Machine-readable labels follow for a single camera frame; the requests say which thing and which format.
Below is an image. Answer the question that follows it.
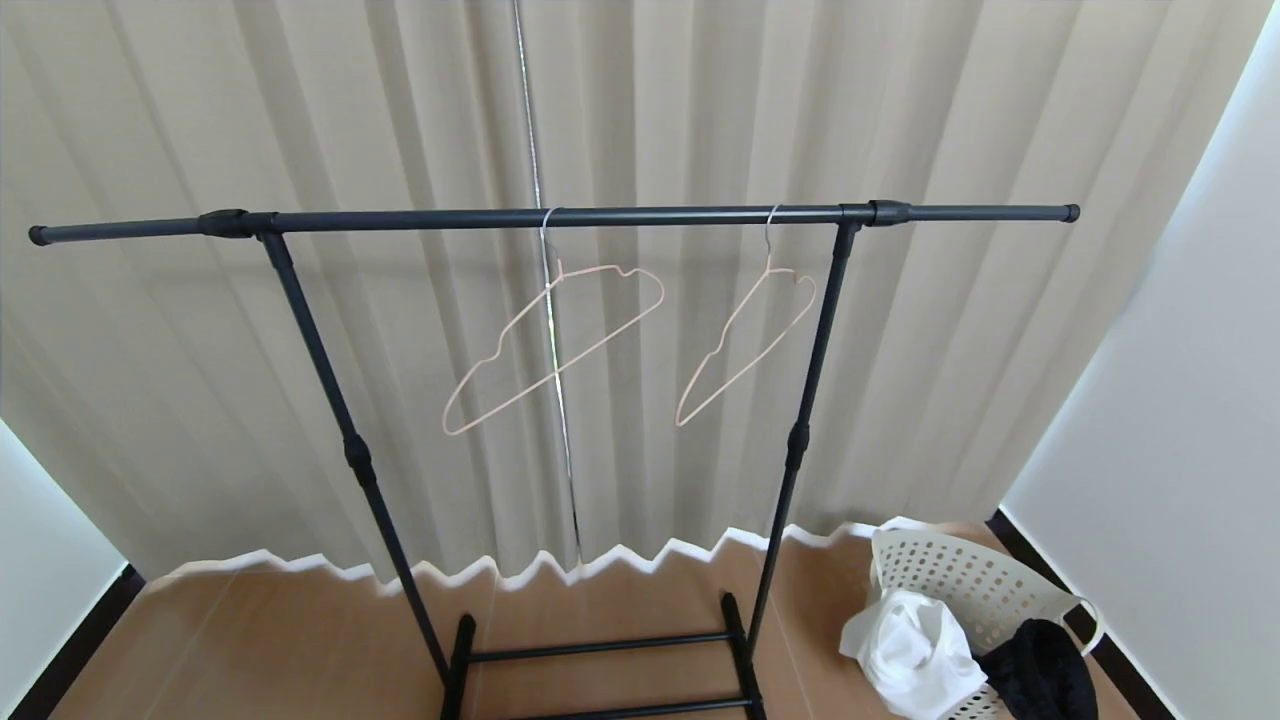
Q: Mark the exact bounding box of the pink clothes hanger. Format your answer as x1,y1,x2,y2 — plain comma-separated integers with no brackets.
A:
674,204,818,430
441,207,667,438

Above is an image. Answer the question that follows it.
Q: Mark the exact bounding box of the white printed t-shirt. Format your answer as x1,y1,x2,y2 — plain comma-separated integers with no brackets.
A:
838,587,990,720

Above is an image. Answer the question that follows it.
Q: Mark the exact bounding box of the black clothes rack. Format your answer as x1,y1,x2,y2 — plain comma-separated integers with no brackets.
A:
28,200,1082,720

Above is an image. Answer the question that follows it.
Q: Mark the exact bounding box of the white laundry basket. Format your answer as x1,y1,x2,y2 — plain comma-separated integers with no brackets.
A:
867,526,1105,720

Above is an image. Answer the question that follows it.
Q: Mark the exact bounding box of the beige curtain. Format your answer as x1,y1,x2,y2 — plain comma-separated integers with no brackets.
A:
0,0,1276,593

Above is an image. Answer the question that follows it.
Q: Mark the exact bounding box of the black garment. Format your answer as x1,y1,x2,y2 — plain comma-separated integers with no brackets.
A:
974,617,1100,720

